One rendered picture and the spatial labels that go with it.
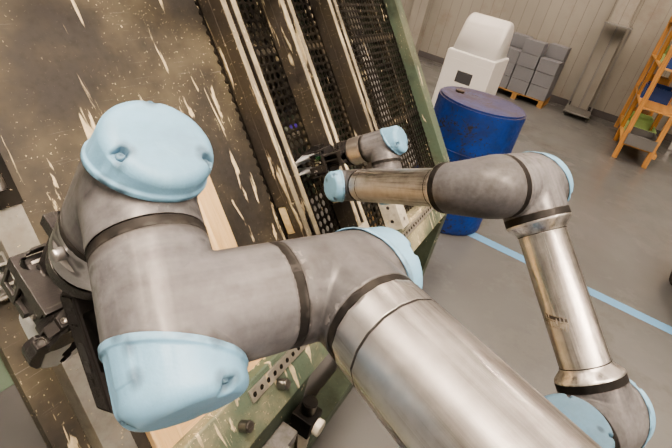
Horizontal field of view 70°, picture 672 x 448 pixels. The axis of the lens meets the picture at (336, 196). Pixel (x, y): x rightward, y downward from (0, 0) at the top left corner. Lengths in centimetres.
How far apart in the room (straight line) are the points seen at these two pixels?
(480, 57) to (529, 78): 327
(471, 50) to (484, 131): 270
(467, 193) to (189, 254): 61
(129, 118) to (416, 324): 21
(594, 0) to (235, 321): 983
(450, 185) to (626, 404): 44
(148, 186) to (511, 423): 23
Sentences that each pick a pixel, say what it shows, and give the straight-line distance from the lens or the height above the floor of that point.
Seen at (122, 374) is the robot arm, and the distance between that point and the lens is 28.
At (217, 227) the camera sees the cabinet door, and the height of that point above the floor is 116.
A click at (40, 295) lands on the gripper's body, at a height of 149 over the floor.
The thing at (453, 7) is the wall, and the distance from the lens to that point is 1055.
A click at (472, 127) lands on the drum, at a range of 347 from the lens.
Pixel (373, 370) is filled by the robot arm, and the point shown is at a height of 160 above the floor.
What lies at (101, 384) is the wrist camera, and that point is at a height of 145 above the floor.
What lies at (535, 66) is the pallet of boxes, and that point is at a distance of 914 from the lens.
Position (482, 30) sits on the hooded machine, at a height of 124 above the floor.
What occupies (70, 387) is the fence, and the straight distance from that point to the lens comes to 95.
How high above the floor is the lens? 181
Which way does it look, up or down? 28 degrees down
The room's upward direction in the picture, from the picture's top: 14 degrees clockwise
